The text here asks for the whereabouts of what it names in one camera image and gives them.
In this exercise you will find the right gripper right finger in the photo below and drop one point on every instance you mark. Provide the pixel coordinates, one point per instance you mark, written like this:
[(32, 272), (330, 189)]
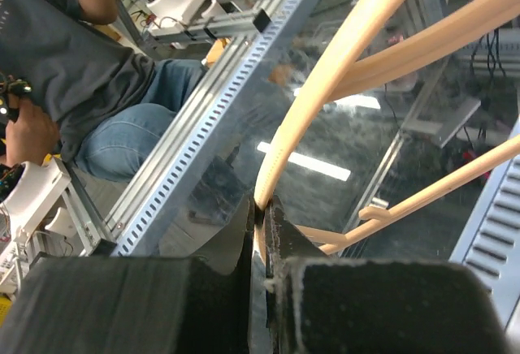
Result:
[(319, 304)]

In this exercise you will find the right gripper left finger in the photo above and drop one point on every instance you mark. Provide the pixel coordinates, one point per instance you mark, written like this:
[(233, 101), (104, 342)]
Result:
[(194, 304)]

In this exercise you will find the peach plastic hanger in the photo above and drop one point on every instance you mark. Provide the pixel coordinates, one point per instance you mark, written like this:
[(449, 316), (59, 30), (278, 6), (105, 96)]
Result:
[(341, 72)]

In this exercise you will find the person in grey shirt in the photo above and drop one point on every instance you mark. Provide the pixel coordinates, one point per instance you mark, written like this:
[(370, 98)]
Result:
[(97, 104)]

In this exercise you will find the aluminium rail frame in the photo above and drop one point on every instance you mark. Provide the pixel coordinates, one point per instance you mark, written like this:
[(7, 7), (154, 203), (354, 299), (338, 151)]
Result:
[(210, 156)]

